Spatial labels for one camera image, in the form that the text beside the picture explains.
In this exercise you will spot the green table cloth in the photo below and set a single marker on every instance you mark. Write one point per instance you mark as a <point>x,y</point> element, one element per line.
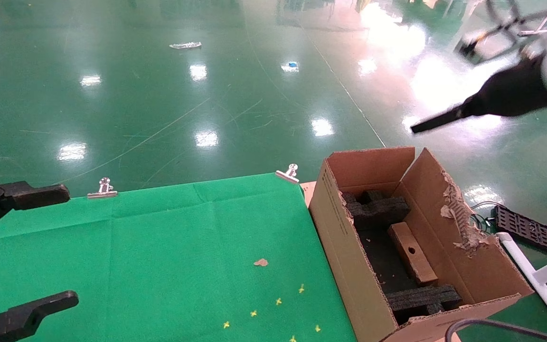
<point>136,261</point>

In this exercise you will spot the brown cardboard scrap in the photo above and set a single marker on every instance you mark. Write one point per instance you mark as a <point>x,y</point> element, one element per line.
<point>260,262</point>

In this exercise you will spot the small brown cardboard box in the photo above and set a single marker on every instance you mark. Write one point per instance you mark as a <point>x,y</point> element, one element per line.
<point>413,254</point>

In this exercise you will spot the black foam base pad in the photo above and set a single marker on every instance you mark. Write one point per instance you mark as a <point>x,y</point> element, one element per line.
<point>382,259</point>

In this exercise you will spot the white pipe frame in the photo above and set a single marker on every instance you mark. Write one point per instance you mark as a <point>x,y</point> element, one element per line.
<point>544,280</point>

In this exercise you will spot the white stand base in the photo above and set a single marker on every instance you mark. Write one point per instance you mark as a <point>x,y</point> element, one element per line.
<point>533,33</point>

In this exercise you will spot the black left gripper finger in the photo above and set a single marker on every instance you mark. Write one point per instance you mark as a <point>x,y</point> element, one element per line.
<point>31,311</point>
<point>31,195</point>

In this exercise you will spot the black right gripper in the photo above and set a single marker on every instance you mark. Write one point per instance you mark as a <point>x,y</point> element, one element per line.
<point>511,92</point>

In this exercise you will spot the white floor litter strip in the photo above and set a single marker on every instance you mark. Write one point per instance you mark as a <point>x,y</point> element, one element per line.
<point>185,45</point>

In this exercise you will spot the silver binder clip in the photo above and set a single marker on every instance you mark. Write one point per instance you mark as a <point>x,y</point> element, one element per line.
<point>289,175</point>
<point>103,190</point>

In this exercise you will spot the black plastic grid tray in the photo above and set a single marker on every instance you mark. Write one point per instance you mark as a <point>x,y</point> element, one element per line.
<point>527,229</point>

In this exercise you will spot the large open cardboard carton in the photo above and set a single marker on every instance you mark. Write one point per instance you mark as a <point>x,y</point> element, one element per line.
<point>477,275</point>

